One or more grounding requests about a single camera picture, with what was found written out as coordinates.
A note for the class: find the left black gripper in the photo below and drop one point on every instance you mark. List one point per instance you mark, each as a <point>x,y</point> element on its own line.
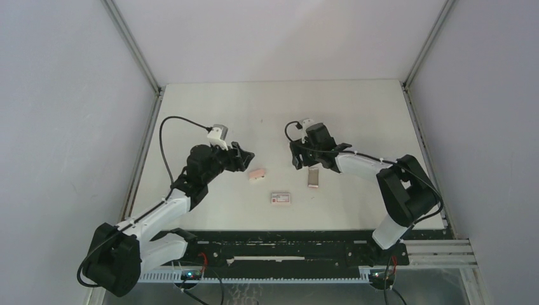
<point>238,159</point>

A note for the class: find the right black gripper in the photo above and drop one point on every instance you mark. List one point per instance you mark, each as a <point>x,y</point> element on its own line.
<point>297,151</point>

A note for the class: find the pink white stapler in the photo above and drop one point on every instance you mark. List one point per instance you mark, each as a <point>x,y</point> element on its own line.
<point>257,175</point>

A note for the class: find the cardboard staple box tray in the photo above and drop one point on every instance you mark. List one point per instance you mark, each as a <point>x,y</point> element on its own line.
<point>313,177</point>

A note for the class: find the red white staple box sleeve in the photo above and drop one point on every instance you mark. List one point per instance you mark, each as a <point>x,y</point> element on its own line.
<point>281,199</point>

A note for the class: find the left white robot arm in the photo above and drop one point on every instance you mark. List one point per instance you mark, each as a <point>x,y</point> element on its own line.
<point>119,254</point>

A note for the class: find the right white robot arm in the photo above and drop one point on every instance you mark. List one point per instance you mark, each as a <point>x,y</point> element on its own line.
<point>408,194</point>

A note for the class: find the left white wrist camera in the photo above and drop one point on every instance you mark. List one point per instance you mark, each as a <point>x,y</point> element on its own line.
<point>217,136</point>

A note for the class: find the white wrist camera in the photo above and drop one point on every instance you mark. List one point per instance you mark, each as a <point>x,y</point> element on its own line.
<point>305,124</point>
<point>217,136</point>

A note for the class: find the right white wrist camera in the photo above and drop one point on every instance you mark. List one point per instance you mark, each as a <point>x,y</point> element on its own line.
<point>305,124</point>

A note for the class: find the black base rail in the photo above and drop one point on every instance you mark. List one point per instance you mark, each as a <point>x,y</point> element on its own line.
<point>296,254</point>

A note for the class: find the white slotted cable duct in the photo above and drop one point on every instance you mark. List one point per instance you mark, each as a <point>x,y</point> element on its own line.
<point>195,276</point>

